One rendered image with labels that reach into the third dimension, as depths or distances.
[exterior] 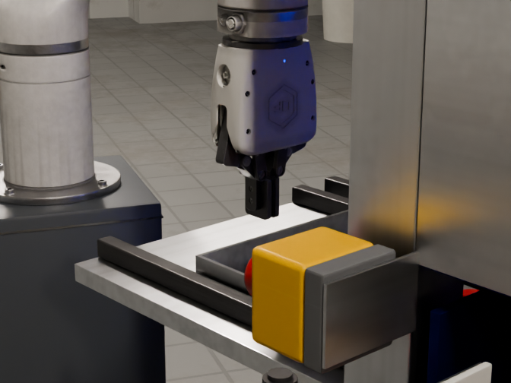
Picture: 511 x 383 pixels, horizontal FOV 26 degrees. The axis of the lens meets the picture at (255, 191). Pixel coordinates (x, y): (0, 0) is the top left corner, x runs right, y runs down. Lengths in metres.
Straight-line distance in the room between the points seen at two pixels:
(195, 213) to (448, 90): 3.41
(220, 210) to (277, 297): 3.41
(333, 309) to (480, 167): 0.13
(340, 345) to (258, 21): 0.36
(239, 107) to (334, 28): 6.87
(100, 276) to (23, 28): 0.41
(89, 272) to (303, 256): 0.44
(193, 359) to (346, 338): 2.24
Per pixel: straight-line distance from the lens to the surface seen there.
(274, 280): 0.75
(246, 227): 1.26
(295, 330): 0.75
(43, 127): 1.44
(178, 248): 1.20
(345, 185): 1.36
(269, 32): 1.00
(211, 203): 4.24
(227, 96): 1.01
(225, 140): 1.02
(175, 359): 2.98
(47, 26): 1.41
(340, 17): 7.83
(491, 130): 0.72
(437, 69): 0.74
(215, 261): 1.06
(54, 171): 1.45
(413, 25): 0.75
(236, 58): 1.00
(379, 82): 0.77
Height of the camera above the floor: 1.29
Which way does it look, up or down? 17 degrees down
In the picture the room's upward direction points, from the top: straight up
